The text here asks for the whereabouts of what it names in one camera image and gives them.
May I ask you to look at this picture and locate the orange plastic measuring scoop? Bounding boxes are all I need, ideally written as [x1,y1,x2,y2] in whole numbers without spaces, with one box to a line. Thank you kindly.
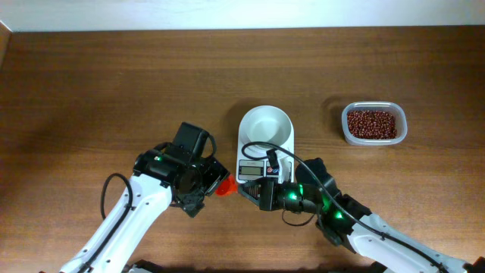
[215,176,238,196]

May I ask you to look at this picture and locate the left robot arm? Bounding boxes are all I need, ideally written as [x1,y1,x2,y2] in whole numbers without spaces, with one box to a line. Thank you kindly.
[61,122,230,273]

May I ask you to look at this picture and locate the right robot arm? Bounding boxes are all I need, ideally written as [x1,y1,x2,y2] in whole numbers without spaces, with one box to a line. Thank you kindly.
[239,158,484,272]

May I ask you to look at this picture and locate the white digital kitchen scale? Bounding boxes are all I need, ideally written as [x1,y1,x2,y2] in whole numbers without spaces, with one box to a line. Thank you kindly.
[235,105,296,187]

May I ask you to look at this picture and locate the white round bowl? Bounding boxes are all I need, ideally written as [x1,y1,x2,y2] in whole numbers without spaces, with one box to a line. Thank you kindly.
[239,105,295,149]

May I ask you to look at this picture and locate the red adzuki beans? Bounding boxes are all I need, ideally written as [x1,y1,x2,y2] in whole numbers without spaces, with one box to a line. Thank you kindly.
[346,110,397,140]

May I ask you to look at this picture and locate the clear plastic container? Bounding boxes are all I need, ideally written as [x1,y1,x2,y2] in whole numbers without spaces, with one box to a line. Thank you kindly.
[341,102,408,146]

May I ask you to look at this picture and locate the right black camera cable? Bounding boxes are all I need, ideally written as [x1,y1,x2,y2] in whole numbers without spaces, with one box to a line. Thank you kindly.
[240,141,452,273]

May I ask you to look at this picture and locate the black camera cable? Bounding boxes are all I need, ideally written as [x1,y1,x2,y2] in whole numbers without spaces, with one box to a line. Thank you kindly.
[77,173,134,273]
[240,141,452,273]

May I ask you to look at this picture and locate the left black camera cable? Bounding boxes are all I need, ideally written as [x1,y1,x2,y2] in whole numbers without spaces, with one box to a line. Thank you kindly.
[77,173,134,273]

